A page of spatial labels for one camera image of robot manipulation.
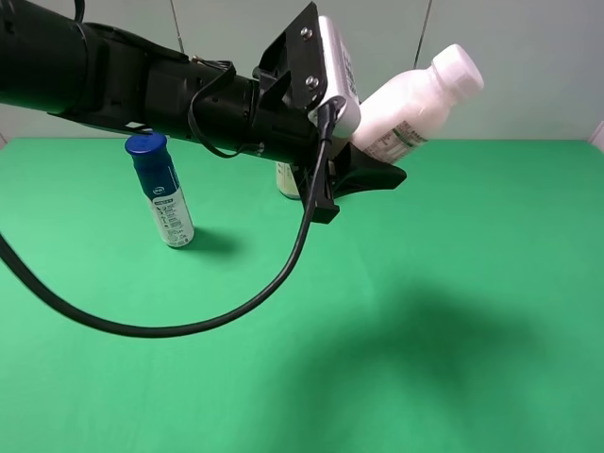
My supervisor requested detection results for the white pink yogurt bottle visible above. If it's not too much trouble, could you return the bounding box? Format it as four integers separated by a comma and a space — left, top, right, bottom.
350, 43, 484, 164

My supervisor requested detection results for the black camera cable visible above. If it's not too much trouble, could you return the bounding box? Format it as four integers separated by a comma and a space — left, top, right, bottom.
0, 96, 348, 339

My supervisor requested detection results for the green table cloth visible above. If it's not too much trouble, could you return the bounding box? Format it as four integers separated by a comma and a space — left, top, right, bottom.
1, 139, 603, 452

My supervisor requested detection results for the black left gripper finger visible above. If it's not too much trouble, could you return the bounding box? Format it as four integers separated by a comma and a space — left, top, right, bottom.
330, 143, 407, 199

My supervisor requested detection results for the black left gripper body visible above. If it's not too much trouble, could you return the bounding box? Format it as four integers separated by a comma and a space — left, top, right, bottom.
248, 2, 327, 196

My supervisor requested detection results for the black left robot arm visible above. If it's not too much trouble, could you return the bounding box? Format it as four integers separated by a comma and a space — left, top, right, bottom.
1, 1, 406, 224

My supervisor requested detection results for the purple topped cream can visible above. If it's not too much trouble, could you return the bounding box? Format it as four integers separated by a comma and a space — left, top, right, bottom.
276, 162, 300, 200

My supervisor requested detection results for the blue capped spray bottle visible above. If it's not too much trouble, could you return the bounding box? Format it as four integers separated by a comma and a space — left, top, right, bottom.
125, 132, 194, 248

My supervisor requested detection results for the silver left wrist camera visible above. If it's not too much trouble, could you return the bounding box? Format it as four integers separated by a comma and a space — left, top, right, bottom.
318, 15, 361, 139

